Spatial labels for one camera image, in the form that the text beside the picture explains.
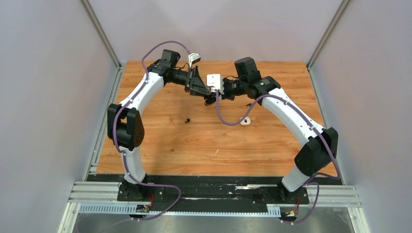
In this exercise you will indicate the right aluminium frame post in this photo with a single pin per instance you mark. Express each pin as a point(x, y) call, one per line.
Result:
point(328, 32)

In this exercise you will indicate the aluminium frame post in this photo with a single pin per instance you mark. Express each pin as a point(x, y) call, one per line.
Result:
point(328, 32)
point(100, 32)

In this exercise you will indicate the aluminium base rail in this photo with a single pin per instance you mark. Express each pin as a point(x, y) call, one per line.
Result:
point(110, 192)

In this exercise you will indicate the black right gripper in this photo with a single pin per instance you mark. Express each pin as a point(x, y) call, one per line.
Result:
point(225, 96)

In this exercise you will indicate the black earbud charging case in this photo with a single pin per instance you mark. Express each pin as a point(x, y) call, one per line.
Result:
point(209, 100)

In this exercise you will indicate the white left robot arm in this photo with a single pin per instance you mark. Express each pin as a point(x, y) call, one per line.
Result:
point(124, 123)

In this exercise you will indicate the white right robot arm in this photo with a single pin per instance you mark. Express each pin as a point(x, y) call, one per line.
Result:
point(319, 144)

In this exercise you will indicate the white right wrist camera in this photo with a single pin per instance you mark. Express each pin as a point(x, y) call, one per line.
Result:
point(215, 83)

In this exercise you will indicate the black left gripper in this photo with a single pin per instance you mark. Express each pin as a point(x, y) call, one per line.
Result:
point(197, 83)

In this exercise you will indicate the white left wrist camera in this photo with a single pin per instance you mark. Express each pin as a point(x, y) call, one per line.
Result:
point(193, 58)

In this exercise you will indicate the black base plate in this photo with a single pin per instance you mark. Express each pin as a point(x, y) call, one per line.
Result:
point(214, 206)

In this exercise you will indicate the left aluminium frame post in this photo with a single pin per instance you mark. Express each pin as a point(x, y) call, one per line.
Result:
point(100, 32)

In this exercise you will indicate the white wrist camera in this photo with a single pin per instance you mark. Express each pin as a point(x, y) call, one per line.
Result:
point(215, 83)
point(193, 58)

